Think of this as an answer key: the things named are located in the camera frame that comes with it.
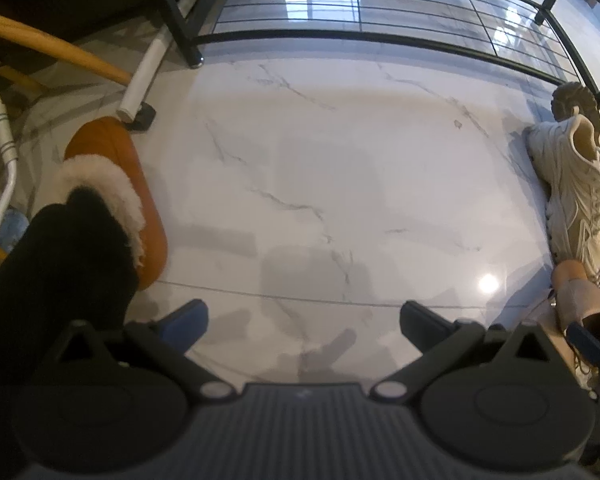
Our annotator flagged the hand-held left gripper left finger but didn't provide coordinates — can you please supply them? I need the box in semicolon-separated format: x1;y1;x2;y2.
55;299;233;403

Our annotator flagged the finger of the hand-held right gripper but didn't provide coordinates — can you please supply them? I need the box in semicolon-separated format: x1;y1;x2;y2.
566;321;600;368

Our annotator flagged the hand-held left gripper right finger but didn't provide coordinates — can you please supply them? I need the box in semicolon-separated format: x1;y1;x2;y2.
367;301;576;406

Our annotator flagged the pink beige shoe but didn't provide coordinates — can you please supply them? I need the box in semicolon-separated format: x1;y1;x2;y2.
550;259;600;361

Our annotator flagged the black metal shoe rack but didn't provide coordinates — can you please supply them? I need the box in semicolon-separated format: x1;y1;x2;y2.
147;0;600;111

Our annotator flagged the person's left leg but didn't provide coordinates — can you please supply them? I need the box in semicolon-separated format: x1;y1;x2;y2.
0;186;140;386

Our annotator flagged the white laced sneaker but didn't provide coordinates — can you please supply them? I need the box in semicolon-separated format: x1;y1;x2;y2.
524;115;600;291

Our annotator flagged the brown fur-lined slipper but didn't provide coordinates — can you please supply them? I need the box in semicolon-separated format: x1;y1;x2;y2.
62;116;170;291

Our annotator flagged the light blue cloth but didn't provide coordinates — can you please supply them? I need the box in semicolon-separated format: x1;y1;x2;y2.
0;210;31;281

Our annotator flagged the black rubber tube foot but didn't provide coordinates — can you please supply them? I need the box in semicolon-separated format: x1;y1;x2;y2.
130;102;157;133

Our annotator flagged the beige ridged sole sneaker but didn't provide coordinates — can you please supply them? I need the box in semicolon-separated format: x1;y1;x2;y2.
551;82;600;126

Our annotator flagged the white metal tube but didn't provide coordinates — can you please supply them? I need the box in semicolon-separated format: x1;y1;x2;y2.
117;0;216;125

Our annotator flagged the white tube with grey bands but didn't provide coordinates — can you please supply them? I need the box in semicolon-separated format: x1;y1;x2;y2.
0;89;21;241

